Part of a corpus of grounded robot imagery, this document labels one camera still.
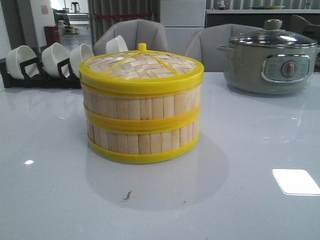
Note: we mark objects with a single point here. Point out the white bowl rightmost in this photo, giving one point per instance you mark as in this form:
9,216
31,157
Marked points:
116,45

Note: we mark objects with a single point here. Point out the green electric cooking pot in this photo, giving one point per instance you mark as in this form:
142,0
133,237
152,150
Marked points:
267,70

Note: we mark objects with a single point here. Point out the black dish rack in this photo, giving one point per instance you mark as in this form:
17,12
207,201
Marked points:
66,79

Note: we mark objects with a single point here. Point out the red bin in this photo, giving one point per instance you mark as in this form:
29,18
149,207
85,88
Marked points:
51,33

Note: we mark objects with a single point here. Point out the bamboo steamer base tier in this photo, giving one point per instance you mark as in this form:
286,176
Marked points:
144,148

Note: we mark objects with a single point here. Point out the grey chair right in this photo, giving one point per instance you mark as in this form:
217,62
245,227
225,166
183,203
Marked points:
203,45

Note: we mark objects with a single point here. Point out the white bowl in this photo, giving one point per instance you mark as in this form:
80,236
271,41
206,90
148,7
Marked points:
17,56
78,55
116,45
51,56

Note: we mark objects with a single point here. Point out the grey chair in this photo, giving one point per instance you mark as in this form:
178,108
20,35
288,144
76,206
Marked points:
136,31
203,45

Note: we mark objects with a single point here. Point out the white bowl far left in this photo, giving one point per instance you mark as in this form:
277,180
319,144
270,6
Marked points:
17,56

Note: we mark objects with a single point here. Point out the woven bamboo steamer lid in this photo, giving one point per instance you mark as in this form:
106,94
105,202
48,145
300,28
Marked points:
141,72

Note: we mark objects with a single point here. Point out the glass pot lid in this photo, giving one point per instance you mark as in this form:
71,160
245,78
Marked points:
274,37

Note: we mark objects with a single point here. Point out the grey chair left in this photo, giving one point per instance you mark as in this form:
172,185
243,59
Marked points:
136,31

